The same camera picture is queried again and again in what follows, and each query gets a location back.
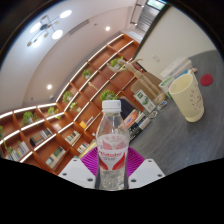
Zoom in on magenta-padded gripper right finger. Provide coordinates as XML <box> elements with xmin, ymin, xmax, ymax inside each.
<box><xmin>125</xmin><ymin>147</ymin><xmax>166</xmax><ymax>190</ymax></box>

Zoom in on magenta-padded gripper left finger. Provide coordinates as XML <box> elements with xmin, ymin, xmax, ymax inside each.
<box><xmin>58</xmin><ymin>147</ymin><xmax>101</xmax><ymax>190</ymax></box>

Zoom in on clear plastic water bottle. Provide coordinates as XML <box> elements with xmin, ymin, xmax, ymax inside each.
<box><xmin>95</xmin><ymin>99</ymin><xmax>131</xmax><ymax>192</ymax></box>

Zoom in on stack of dark books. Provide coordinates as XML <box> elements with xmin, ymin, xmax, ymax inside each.
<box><xmin>124</xmin><ymin>108</ymin><xmax>152</xmax><ymax>143</ymax></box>

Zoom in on chair with dark jacket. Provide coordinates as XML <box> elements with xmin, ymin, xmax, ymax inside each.
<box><xmin>118</xmin><ymin>96</ymin><xmax>136</xmax><ymax>122</ymax></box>

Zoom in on green and white carton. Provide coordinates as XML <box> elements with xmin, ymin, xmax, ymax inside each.
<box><xmin>133</xmin><ymin>89</ymin><xmax>157</xmax><ymax>114</ymax></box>

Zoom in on cream mug with red print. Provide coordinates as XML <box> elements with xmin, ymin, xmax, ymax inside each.
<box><xmin>167</xmin><ymin>72</ymin><xmax>205</xmax><ymax>123</ymax></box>

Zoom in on tan chair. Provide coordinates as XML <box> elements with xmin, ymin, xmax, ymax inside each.
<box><xmin>130</xmin><ymin>71</ymin><xmax>161</xmax><ymax>101</ymax></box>

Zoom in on wooden artist mannequin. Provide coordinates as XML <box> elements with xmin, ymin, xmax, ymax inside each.
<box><xmin>116</xmin><ymin>58</ymin><xmax>167</xmax><ymax>104</ymax></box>

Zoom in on flat round red coaster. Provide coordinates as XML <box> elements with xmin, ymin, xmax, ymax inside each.
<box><xmin>199</xmin><ymin>73</ymin><xmax>214</xmax><ymax>87</ymax></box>

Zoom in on branched ceiling lamp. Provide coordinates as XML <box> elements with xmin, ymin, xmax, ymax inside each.
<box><xmin>26</xmin><ymin>9</ymin><xmax>73</xmax><ymax>48</ymax></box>

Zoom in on grey curtain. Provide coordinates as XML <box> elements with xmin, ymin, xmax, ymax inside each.
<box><xmin>137</xmin><ymin>5</ymin><xmax>162</xmax><ymax>33</ymax></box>

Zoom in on black ceiling track light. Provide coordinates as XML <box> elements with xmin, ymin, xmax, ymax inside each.
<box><xmin>130</xmin><ymin>0</ymin><xmax>148</xmax><ymax>26</ymax></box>

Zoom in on window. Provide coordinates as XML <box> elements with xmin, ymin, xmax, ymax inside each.
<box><xmin>146</xmin><ymin>0</ymin><xmax>168</xmax><ymax>10</ymax></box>

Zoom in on wooden wall shelf unit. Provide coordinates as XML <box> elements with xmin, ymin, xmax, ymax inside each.
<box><xmin>0</xmin><ymin>33</ymin><xmax>141</xmax><ymax>174</ymax></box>

